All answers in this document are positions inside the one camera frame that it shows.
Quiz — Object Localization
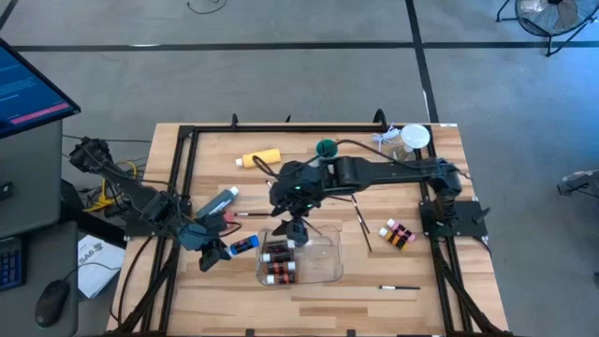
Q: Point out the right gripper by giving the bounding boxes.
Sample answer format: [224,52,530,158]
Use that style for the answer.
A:
[269,161,329,248]

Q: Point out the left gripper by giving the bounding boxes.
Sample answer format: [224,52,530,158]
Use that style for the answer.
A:
[179,215,235,259]

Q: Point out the small blue paint bottle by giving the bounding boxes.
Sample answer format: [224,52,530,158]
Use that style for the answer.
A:
[227,234,260,256]

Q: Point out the grey-blue paint bottle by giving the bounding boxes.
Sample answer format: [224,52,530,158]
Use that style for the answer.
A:
[195,185,241,220]

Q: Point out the clear plastic bin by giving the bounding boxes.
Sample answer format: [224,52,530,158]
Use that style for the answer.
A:
[255,224,344,286]

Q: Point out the orange paint bottle black label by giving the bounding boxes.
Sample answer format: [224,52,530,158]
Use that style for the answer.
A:
[265,273,298,286]

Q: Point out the pink paint bottle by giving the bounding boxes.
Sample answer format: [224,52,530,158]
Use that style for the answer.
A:
[386,218,417,242]

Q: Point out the yellow paint bottle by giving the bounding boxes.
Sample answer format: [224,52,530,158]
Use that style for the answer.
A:
[235,148,283,169]

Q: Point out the teal plastic cup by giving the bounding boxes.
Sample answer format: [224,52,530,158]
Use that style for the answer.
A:
[314,139,339,160]

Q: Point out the white paper booklet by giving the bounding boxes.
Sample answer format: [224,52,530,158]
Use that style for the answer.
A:
[77,233,126,300]

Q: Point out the clear jar white lid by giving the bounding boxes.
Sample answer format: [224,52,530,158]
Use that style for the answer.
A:
[388,124,431,163]

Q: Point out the black computer mouse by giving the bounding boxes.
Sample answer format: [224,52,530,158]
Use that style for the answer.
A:
[35,279,71,329]

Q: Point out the grey desk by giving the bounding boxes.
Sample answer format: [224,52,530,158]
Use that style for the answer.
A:
[0,119,80,337]

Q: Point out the black keyboard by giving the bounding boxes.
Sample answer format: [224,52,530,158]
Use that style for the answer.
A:
[0,247,24,291]

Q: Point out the computer monitor blue screen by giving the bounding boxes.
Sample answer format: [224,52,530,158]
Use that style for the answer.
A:
[0,37,81,140]

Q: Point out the grey floor device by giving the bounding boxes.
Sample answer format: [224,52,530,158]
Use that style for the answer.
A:
[555,168,599,198]

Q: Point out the black floor fan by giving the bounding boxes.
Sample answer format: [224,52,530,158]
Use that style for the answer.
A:
[495,0,599,58]

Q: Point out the black left camera cable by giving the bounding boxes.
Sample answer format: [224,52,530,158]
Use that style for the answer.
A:
[219,220,243,239]

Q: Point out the yellow cable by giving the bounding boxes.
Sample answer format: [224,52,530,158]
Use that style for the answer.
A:
[83,160,139,214]

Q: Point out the white cable bundle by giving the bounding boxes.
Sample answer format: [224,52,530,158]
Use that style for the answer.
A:
[372,125,402,154]

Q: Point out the black floor cable loop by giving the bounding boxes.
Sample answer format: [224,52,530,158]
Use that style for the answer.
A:
[185,0,227,16]

